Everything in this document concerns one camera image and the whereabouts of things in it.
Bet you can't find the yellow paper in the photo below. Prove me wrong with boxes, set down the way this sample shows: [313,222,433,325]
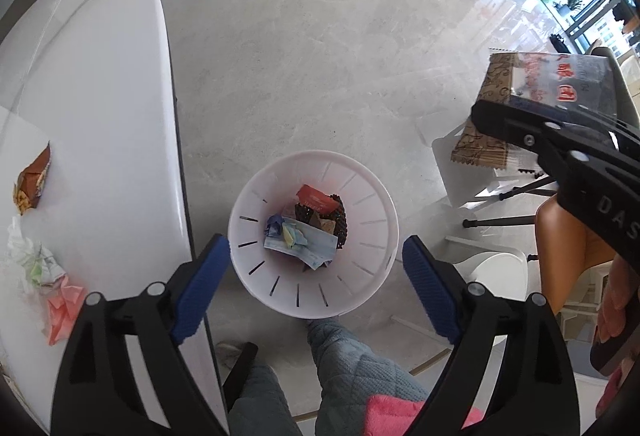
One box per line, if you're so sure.
[282,222,311,249]

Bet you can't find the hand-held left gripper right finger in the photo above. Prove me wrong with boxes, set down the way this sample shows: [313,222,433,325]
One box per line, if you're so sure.
[401,236,576,436]

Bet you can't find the person's right hand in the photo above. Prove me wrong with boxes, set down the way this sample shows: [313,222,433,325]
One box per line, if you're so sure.
[595,253,640,347]

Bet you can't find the brown and red snack wrapper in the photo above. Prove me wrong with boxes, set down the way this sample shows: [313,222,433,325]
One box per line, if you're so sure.
[294,184,338,235]

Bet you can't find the grey quilted pants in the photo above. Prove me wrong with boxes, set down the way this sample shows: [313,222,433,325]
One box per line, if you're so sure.
[227,318,431,436]

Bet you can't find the blue paper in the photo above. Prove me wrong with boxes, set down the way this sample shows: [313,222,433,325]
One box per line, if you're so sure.
[265,215,291,239]

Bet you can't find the small brown snack wrapper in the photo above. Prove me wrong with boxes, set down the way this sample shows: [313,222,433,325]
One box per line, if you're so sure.
[13,141,52,215]

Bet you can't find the pink fleece top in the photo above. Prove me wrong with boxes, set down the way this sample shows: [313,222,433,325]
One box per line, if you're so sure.
[364,393,486,436]

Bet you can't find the blue face mask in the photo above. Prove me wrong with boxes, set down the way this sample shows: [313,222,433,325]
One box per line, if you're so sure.
[263,221,337,271]

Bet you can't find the black foam net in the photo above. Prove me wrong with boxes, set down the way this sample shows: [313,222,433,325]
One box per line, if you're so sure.
[282,193,348,267]

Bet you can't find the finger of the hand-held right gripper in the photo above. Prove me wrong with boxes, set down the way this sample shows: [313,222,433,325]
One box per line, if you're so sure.
[471,99,618,167]
[595,47,640,129]

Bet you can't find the black tripod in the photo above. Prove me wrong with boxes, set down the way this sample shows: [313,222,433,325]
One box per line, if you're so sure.
[462,173,558,229]

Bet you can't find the pink crumpled paper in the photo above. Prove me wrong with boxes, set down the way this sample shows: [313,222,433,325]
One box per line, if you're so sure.
[44,276,87,347]

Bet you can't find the crumpled white plastic wrapper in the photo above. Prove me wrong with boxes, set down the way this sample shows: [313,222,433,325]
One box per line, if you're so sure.
[6,216,66,289]

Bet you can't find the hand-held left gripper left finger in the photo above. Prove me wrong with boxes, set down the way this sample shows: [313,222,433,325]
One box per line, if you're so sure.
[50,233,232,436]

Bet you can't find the brown and clear wrapper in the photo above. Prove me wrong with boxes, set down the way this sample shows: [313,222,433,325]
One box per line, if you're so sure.
[450,52,618,172]

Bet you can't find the grey dining chair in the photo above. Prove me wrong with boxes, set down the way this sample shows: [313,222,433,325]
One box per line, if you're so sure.
[0,0,47,42]

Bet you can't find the black table leg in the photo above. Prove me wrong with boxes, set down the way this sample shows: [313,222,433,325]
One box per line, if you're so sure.
[222,342,259,409]

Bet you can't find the white plastic bin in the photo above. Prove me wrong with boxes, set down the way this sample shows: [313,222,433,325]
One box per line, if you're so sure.
[227,149,399,321]

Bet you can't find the white slipper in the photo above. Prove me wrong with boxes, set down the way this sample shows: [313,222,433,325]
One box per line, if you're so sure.
[216,341,251,369]

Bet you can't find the orange brown chair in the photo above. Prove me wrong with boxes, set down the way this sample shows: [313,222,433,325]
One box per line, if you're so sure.
[535,196,618,317]

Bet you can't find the white plastic stool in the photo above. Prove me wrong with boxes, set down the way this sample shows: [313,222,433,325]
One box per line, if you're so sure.
[445,248,531,347]

